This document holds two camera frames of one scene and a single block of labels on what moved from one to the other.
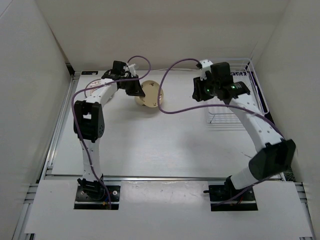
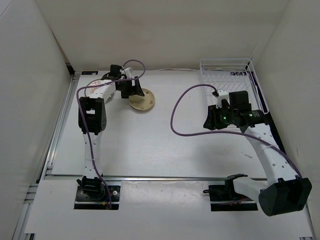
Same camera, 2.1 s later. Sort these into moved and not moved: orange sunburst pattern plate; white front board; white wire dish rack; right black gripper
Moved: right black gripper
Not moved: white front board; white wire dish rack; orange sunburst pattern plate
